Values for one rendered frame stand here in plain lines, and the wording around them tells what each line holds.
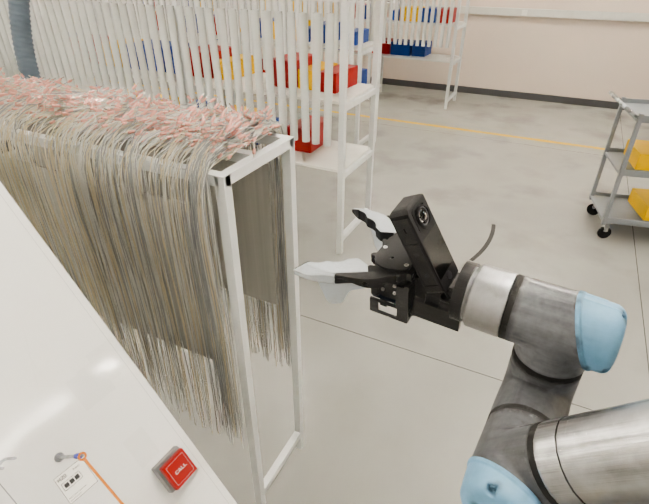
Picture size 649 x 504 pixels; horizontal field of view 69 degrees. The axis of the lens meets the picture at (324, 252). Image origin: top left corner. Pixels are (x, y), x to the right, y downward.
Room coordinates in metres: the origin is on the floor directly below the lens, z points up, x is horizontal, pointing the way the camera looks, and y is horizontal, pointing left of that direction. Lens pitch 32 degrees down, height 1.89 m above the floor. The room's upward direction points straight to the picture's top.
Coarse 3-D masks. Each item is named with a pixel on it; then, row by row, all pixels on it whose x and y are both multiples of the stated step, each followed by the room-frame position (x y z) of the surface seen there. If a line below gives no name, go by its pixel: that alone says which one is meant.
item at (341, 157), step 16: (176, 0) 3.58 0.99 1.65; (224, 0) 4.07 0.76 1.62; (304, 0) 3.14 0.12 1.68; (320, 0) 3.09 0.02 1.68; (336, 0) 3.05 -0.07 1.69; (352, 0) 3.09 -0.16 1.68; (112, 16) 4.64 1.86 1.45; (176, 16) 3.58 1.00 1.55; (176, 80) 3.67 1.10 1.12; (288, 96) 3.22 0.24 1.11; (320, 96) 3.19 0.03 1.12; (336, 96) 3.20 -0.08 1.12; (352, 96) 3.20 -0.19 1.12; (368, 96) 3.38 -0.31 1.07; (336, 144) 3.59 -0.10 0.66; (352, 144) 3.59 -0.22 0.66; (368, 144) 3.53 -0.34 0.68; (304, 160) 3.24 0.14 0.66; (320, 160) 3.24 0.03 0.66; (336, 160) 3.24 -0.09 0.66; (352, 160) 3.24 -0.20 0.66; (368, 160) 3.53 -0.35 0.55; (368, 176) 3.52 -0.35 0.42; (368, 192) 3.52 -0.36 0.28; (368, 208) 3.52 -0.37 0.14; (352, 224) 3.24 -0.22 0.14; (336, 240) 3.04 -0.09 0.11
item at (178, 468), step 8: (176, 456) 0.53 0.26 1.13; (184, 456) 0.54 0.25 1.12; (168, 464) 0.52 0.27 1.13; (176, 464) 0.52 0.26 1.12; (184, 464) 0.53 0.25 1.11; (192, 464) 0.53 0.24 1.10; (168, 472) 0.51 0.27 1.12; (176, 472) 0.51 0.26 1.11; (184, 472) 0.52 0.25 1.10; (192, 472) 0.52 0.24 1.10; (168, 480) 0.50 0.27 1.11; (176, 480) 0.50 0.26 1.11; (184, 480) 0.51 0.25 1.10; (176, 488) 0.49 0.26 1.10
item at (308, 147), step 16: (144, 48) 4.02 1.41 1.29; (208, 48) 3.94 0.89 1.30; (192, 64) 3.80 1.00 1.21; (336, 64) 3.62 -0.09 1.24; (288, 80) 3.42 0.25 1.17; (336, 80) 3.27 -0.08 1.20; (352, 80) 3.48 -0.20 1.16; (160, 96) 4.34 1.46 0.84; (288, 128) 3.46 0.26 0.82; (320, 128) 3.53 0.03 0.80; (304, 144) 3.40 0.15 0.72; (320, 144) 3.53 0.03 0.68
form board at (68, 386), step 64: (0, 192) 0.75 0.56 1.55; (0, 256) 0.67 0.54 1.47; (0, 320) 0.59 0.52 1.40; (64, 320) 0.64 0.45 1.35; (0, 384) 0.52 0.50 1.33; (64, 384) 0.56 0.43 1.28; (128, 384) 0.61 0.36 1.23; (0, 448) 0.45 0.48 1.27; (64, 448) 0.49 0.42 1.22; (128, 448) 0.53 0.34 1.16; (192, 448) 0.58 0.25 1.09
